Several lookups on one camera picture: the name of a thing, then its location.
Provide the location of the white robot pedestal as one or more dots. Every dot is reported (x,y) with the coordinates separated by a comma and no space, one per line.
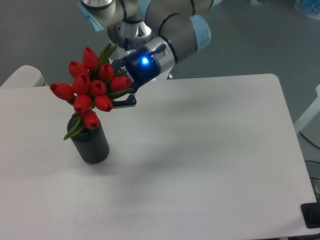
(132,36)

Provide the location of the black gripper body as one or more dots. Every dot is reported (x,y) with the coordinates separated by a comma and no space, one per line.
(140,65)

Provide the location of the black ribbed vase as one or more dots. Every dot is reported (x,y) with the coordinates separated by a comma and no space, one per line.
(92,144)

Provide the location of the black device at table edge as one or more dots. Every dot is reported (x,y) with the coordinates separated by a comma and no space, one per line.
(311,214)

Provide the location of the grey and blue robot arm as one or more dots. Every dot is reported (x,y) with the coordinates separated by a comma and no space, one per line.
(179,22)

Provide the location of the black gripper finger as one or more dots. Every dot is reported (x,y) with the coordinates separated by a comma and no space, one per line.
(129,102)

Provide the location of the blue plastic bag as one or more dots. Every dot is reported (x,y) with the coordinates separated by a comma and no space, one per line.
(309,8)

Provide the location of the white side table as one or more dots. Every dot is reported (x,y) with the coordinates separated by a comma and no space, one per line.
(25,76)

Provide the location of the red tulip bouquet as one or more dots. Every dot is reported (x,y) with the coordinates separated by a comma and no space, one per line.
(95,86)

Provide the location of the white frame at right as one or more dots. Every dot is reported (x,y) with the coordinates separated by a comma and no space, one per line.
(308,114)

